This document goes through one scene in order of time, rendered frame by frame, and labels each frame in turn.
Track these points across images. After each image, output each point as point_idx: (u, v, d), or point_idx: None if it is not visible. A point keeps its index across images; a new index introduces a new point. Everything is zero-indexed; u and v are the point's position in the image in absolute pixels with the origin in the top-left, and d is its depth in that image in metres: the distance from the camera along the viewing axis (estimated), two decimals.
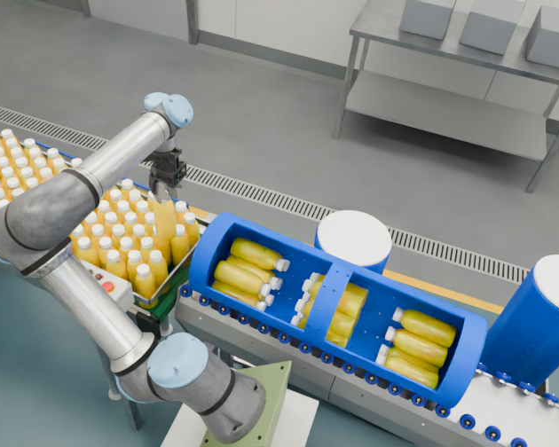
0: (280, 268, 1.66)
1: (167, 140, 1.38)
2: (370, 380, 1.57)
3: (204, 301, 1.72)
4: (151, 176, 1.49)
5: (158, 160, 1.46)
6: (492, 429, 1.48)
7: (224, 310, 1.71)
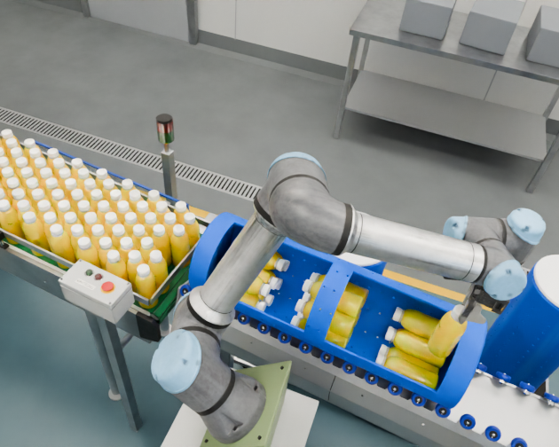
0: (280, 268, 1.66)
1: (521, 265, 1.11)
2: (370, 380, 1.57)
3: None
4: (469, 298, 1.22)
5: None
6: (492, 429, 1.48)
7: None
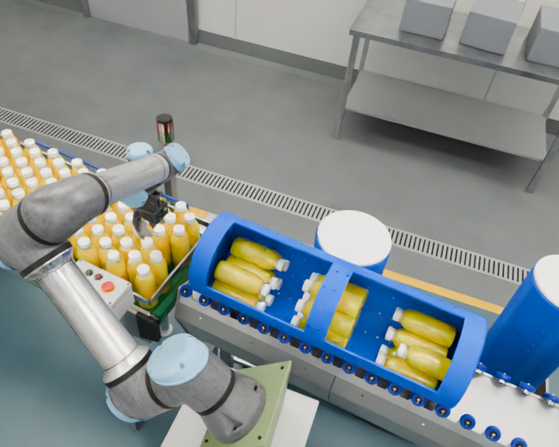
0: (280, 268, 1.66)
1: None
2: (370, 380, 1.57)
3: (204, 301, 1.72)
4: (135, 215, 1.61)
5: None
6: (492, 429, 1.48)
7: (224, 310, 1.71)
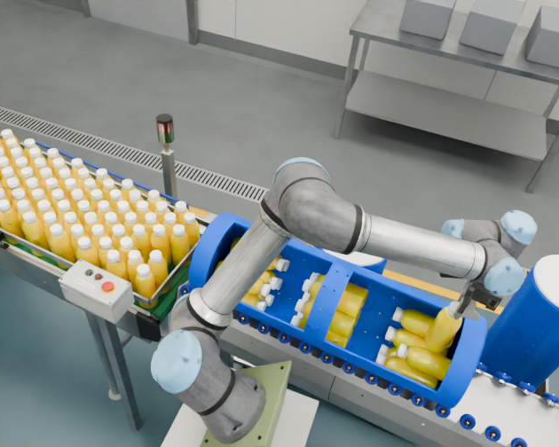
0: (280, 268, 1.66)
1: None
2: (370, 380, 1.57)
3: None
4: (464, 295, 1.27)
5: None
6: (492, 429, 1.48)
7: None
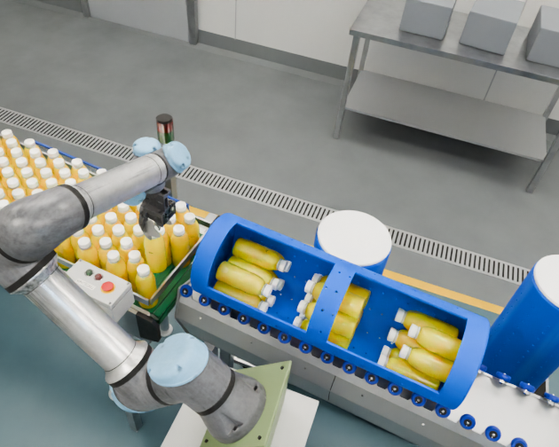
0: (282, 269, 1.66)
1: None
2: (369, 379, 1.58)
3: (204, 301, 1.72)
4: (141, 215, 1.52)
5: (147, 199, 1.49)
6: (492, 429, 1.48)
7: (223, 310, 1.71)
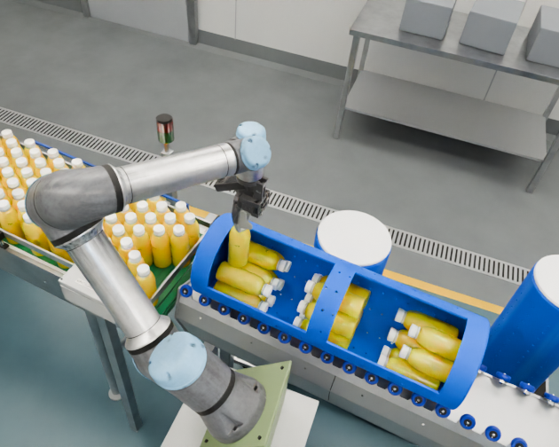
0: (282, 269, 1.66)
1: (256, 170, 1.34)
2: (369, 379, 1.58)
3: (204, 301, 1.72)
4: (234, 206, 1.45)
5: (243, 189, 1.41)
6: (492, 429, 1.48)
7: (223, 310, 1.71)
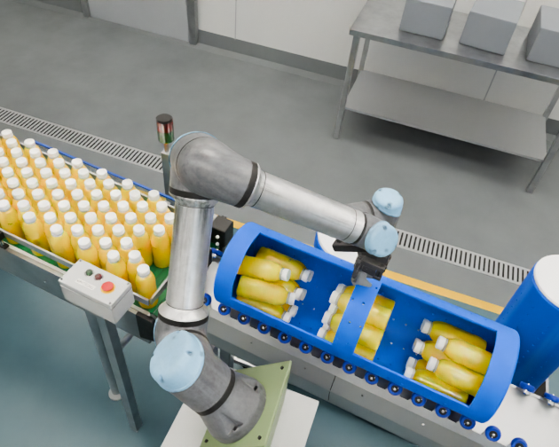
0: (305, 278, 1.64)
1: None
2: (373, 378, 1.57)
3: (203, 301, 1.72)
4: (354, 267, 1.40)
5: (366, 252, 1.37)
6: (492, 429, 1.48)
7: (224, 308, 1.70)
